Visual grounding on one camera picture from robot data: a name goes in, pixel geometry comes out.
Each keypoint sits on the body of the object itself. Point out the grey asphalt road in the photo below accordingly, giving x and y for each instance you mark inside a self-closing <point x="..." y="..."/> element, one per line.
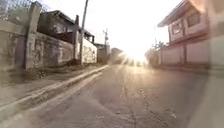
<point x="140" y="96"/>

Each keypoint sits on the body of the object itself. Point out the grey concrete wall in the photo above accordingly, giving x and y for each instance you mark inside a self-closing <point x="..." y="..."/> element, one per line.
<point x="50" y="50"/>

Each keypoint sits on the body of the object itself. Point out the pink two-storey building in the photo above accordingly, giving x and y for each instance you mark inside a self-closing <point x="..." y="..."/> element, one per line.
<point x="190" y="23"/>

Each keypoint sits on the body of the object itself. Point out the tall utility pole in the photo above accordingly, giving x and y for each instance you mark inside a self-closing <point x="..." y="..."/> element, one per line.
<point x="82" y="31"/>

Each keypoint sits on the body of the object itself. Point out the pink boundary wall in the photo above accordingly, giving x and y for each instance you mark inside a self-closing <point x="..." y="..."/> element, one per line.
<point x="186" y="53"/>

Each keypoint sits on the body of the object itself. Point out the distant utility pole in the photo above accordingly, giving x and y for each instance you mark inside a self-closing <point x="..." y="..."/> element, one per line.
<point x="106" y="37"/>

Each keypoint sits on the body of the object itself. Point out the dark two-storey house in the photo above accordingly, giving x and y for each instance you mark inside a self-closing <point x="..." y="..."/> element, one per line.
<point x="60" y="25"/>

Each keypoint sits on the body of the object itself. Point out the concrete kerb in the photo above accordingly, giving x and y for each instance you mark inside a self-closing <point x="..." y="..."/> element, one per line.
<point x="50" y="90"/>

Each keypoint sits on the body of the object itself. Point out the dirt sidewalk strip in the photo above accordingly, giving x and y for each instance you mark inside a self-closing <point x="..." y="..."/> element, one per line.
<point x="30" y="85"/>

